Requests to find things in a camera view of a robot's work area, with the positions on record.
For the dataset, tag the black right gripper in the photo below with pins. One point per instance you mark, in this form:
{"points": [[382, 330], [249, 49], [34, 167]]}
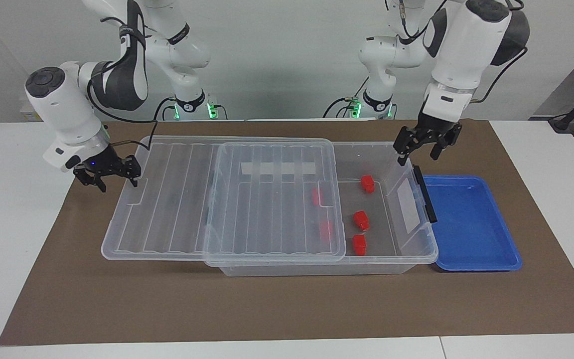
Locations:
{"points": [[105, 163]]}

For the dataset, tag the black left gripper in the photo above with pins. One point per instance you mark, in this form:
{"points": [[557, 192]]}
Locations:
{"points": [[434, 127]]}

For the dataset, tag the clear ribbed box lid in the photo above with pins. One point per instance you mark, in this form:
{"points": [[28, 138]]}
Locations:
{"points": [[177, 199]]}

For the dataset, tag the red toy block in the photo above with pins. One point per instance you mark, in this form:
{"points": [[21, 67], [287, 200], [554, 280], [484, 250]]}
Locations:
{"points": [[326, 230], [361, 221], [367, 184], [359, 245], [317, 196]]}

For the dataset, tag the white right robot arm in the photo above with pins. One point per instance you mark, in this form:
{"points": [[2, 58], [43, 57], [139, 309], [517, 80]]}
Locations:
{"points": [[63, 107]]}

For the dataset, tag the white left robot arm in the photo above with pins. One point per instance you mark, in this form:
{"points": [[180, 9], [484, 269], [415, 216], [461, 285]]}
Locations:
{"points": [[466, 45]]}

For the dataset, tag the clear plastic storage box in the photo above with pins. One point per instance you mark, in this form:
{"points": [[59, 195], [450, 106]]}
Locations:
{"points": [[405, 204]]}

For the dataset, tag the blue plastic tray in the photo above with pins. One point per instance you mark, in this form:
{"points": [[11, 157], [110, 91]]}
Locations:
{"points": [[471, 224]]}

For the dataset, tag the brown table mat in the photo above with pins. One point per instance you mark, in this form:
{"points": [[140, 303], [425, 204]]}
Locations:
{"points": [[287, 309]]}

